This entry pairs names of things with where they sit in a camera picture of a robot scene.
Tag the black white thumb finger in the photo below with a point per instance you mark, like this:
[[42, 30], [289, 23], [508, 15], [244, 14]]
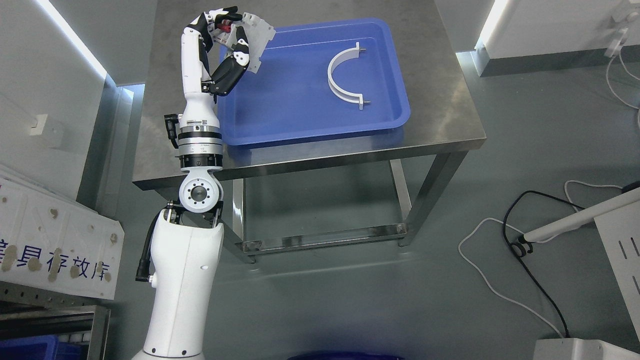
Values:
[[228, 73]]

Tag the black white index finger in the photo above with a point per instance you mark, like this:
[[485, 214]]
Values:
[[220, 18]]

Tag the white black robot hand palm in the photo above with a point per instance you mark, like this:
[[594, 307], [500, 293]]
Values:
[[195, 64]]

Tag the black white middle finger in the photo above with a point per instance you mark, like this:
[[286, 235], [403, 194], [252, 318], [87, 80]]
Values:
[[223, 10]]

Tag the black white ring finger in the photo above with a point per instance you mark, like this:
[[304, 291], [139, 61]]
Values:
[[201, 24]]

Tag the white red circuit breaker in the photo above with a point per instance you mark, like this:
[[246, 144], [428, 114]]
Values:
[[258, 34]]

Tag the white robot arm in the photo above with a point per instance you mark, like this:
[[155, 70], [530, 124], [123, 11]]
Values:
[[184, 242]]

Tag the metal shelf rack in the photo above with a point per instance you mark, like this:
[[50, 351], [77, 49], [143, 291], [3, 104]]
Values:
[[32, 312]]

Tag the blue plastic tray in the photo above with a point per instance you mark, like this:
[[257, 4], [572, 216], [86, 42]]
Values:
[[289, 99]]

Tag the stainless steel table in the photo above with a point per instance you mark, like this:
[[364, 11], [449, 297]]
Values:
[[442, 128]]

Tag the white sign board blue letters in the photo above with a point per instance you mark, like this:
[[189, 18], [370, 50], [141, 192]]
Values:
[[50, 242]]

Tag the blue storage bin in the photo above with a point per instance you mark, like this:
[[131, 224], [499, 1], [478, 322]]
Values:
[[44, 347]]

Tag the white box bottom right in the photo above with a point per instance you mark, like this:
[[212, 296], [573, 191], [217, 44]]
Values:
[[580, 349]]

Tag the white semicircular bracket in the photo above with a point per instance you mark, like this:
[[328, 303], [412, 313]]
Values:
[[338, 91]]

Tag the white wall socket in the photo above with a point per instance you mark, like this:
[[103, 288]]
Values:
[[42, 127]]

